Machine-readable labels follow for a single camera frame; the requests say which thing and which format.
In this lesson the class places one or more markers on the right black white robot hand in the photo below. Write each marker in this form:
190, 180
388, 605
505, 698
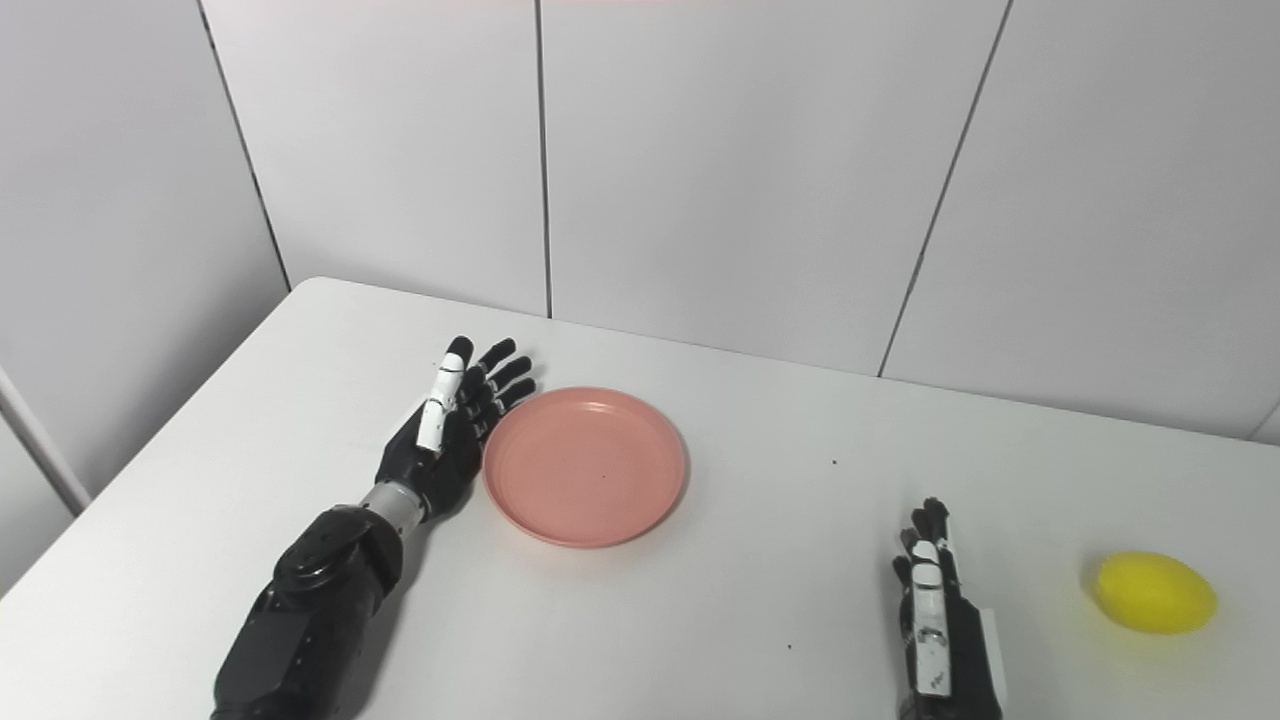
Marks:
968, 660

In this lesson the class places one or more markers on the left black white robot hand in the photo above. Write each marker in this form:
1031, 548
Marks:
450, 465

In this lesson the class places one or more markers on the pink plastic plate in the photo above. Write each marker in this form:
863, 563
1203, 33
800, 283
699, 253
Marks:
585, 470

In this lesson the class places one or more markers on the yellow lemon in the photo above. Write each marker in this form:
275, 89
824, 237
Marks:
1155, 593

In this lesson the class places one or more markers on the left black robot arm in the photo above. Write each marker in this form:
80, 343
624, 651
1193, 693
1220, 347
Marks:
310, 620

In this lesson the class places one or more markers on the white slanted pole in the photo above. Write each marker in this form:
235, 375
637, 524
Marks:
40, 440

